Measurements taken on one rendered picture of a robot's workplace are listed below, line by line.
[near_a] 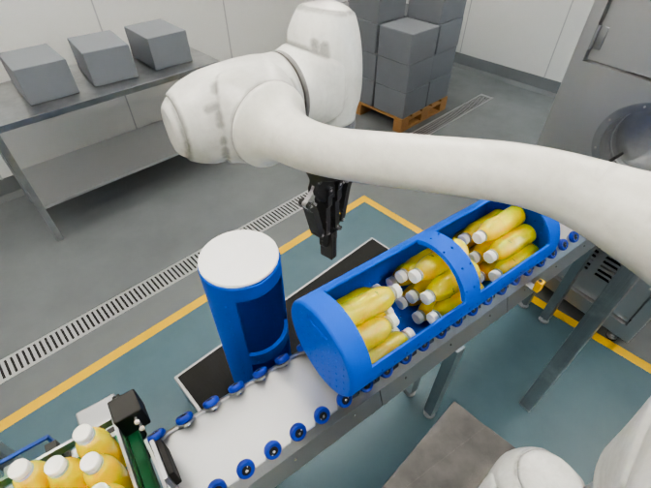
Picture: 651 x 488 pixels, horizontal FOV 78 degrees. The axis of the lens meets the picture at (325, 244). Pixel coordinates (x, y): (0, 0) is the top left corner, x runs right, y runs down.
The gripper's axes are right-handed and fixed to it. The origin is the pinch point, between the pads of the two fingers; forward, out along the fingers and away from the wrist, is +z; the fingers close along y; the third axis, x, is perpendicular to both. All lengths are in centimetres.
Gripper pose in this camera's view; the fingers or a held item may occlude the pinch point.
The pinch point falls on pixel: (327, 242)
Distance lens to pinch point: 79.5
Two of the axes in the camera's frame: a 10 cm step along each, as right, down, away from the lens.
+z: 0.2, 7.4, 6.8
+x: -7.7, -4.2, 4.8
